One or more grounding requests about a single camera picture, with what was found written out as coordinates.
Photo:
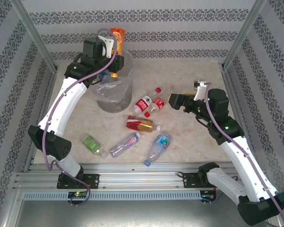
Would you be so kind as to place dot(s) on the clear bottle small red label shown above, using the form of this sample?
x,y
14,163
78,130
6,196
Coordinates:
x,y
159,102

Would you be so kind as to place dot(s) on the orange juice bottle yellow cap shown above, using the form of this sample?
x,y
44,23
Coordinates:
x,y
118,37

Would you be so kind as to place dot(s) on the red label red cap bottle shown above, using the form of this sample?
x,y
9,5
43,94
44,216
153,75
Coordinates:
x,y
144,102

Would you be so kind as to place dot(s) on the red gold label bottle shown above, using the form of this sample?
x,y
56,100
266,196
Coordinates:
x,y
139,124

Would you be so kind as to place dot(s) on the light blue label bottle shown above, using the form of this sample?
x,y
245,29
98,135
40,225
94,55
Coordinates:
x,y
161,144

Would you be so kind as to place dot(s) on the clear bottle purple label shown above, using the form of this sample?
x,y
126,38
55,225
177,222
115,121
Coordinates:
x,y
126,143

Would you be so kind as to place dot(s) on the green label bottle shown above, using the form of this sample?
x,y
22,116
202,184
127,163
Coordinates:
x,y
92,144

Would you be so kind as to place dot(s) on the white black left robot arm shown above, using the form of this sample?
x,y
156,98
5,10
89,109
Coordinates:
x,y
66,101

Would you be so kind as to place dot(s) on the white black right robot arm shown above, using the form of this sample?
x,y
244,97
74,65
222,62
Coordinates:
x,y
239,153

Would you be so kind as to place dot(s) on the grey bin with plastic liner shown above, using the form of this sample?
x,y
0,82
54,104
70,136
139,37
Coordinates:
x,y
109,94

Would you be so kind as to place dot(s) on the small controller board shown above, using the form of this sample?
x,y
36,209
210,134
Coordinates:
x,y
207,195
77,194

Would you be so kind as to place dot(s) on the grey metal panel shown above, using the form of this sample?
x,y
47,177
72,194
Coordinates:
x,y
142,212

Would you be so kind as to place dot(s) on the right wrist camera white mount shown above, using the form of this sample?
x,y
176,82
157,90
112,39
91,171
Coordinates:
x,y
200,91

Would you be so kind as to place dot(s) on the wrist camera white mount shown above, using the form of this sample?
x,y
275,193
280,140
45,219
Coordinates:
x,y
108,45
200,91

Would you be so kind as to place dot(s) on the aluminium side rail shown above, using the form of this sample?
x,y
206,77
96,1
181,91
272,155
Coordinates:
x,y
234,94
47,99

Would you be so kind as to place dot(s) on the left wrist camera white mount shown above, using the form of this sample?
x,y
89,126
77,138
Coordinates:
x,y
108,45

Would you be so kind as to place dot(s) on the aluminium frame post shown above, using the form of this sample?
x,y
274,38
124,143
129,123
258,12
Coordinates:
x,y
33,33
245,33

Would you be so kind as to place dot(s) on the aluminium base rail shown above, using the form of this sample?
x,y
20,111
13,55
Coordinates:
x,y
142,179

